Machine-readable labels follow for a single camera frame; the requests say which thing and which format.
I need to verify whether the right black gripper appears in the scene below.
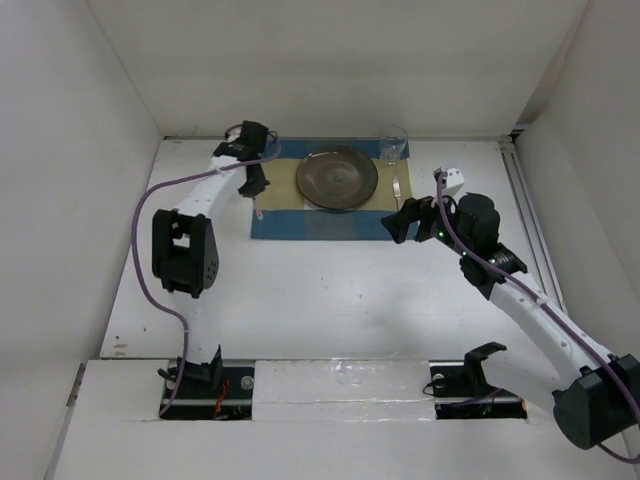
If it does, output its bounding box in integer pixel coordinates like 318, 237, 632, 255
380, 187, 473, 257

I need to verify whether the pink handled knife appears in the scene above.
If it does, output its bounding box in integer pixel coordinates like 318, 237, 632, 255
392, 175, 403, 211

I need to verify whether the pink handled fork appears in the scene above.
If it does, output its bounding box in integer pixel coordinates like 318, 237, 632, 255
252, 198, 264, 221

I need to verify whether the blue beige cloth placemat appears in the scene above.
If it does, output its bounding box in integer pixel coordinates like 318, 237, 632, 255
250, 138, 412, 241

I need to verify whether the dark olive round plate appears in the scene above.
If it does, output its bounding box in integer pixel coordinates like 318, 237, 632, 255
296, 146, 379, 210

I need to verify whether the clear plastic cup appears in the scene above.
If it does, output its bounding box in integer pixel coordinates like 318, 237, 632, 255
379, 125, 408, 165

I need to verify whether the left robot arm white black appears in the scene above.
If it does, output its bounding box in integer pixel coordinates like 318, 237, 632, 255
151, 120, 279, 299

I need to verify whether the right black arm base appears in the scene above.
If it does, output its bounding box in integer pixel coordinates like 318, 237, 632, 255
422, 342, 528, 420

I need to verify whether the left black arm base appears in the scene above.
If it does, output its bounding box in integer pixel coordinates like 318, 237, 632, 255
158, 351, 255, 421

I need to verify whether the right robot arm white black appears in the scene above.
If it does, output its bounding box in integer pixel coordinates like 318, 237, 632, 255
381, 193, 639, 450

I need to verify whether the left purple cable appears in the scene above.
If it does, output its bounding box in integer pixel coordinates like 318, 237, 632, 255
131, 125, 282, 417

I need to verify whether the purple cable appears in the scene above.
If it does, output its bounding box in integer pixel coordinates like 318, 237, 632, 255
434, 169, 640, 464
131, 125, 282, 417

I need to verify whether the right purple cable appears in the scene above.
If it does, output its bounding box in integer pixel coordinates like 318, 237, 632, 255
434, 169, 640, 464

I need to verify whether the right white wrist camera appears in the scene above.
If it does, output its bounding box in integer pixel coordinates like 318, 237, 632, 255
433, 166, 465, 198

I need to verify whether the aluminium rail right side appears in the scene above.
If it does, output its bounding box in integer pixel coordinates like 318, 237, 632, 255
498, 135, 567, 312

